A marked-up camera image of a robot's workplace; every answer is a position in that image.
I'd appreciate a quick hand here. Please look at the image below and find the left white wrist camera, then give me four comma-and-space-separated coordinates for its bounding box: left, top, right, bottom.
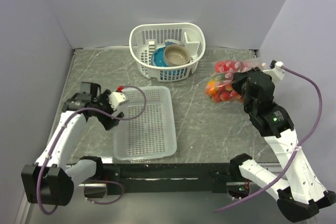
108, 91, 128, 111

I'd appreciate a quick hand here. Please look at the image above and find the red fake fruit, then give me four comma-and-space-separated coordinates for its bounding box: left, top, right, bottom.
214, 60, 243, 73

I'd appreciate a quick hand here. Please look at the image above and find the beige ceramic bowl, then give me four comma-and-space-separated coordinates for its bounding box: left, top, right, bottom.
164, 45, 191, 67

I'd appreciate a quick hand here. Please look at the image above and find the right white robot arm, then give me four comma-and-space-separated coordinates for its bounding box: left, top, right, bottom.
229, 68, 335, 223

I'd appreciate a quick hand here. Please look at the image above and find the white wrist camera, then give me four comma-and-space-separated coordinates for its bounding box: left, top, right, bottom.
108, 91, 128, 111
263, 60, 285, 83

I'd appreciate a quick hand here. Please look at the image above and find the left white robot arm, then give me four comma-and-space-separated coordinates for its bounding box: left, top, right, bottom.
21, 82, 127, 206

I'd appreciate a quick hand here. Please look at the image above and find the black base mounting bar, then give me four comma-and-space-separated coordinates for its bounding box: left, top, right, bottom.
73, 162, 253, 196

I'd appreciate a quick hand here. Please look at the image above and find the orange fake fruit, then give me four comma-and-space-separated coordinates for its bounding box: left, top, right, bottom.
205, 80, 220, 98

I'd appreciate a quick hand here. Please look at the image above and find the white blue floral cup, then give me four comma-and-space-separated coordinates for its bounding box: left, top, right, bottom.
164, 39, 185, 47

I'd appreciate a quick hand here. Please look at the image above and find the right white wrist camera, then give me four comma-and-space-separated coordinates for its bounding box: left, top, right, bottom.
263, 60, 285, 83

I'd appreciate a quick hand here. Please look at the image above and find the blue dotted plate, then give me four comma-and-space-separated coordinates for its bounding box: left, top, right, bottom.
151, 47, 167, 67

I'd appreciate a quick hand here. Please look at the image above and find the clear zip top bag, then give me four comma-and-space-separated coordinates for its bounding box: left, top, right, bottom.
208, 58, 267, 103

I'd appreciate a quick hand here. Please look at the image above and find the white oval dish basket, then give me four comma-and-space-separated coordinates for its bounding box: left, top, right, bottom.
129, 23, 205, 82

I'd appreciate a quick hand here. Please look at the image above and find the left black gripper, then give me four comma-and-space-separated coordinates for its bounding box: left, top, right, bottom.
91, 90, 124, 130

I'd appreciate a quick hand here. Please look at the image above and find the white rectangular perforated tray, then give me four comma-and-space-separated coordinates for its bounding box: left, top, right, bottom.
113, 86, 177, 161

